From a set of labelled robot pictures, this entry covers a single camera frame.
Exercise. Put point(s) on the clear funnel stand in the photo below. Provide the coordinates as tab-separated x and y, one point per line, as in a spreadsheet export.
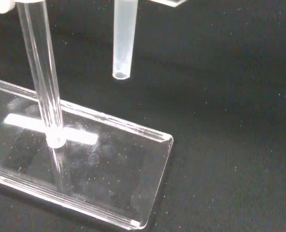
68	135

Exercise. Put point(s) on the black bench cloth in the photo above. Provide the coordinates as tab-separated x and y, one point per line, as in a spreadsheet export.
218	108

